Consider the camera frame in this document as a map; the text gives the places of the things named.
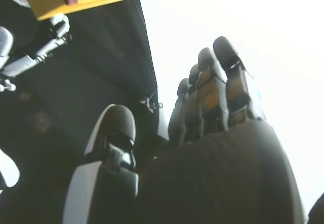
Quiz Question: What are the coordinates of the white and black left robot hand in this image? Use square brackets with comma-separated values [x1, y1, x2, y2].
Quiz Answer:
[62, 36, 308, 224]

